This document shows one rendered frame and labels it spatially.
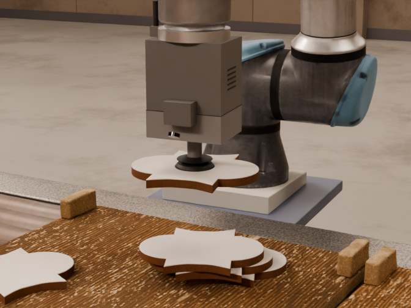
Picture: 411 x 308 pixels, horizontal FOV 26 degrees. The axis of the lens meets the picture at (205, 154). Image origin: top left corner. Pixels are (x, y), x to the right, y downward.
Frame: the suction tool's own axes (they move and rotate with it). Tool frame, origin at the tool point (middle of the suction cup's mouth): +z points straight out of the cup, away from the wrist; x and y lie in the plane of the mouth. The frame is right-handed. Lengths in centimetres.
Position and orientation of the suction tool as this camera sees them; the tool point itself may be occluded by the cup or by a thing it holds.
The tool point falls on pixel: (194, 176)
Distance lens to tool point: 96.2
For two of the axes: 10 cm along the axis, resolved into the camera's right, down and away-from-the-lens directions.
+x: 3.7, -2.4, 9.0
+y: 9.3, 1.0, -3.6
